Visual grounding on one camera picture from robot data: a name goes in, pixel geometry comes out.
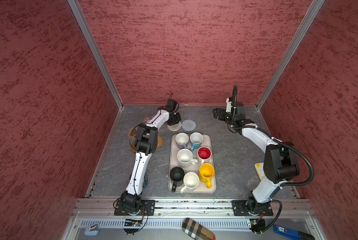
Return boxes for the cream calculator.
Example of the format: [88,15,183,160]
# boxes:
[254,163,265,181]

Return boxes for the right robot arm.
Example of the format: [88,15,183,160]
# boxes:
[213,108,315,215]

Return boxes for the beige serving tray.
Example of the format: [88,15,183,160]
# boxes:
[168,134,217,194]

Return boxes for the brown wicker round coaster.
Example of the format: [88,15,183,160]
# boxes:
[157,136,163,148]

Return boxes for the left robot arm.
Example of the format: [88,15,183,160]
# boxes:
[120,105,181,213]

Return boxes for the black mug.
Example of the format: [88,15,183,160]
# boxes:
[169,167,185,193]

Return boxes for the blue handled tool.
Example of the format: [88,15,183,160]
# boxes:
[273,225,315,240]

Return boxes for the blue mug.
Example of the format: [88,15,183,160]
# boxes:
[190,132,204,151]

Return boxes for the small stapler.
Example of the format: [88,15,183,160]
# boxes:
[84,223,99,237]

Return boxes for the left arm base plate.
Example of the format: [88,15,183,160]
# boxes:
[114,200,156,217]

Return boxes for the plaid glasses case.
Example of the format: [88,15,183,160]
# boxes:
[182,218,216,240]

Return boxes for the red mug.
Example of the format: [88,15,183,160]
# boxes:
[197,147,212,164]

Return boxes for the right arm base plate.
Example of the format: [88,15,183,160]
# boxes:
[232,198,274,217]

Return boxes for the teal alarm clock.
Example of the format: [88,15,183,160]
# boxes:
[142,174,148,189]

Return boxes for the yellow mug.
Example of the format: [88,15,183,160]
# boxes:
[199,163,215,189]

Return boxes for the white mug centre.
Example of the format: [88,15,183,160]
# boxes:
[177,149,198,168]

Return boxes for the grey round coaster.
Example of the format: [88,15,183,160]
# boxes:
[182,120,197,131]

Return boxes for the white mug purple outside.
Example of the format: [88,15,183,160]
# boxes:
[175,133,190,150]

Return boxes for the pink flower coaster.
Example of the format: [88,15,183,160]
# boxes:
[143,118,152,124]

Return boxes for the white mug front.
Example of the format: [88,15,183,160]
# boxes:
[180,172,200,194]

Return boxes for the paw print coaster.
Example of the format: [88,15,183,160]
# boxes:
[127,127,137,142]

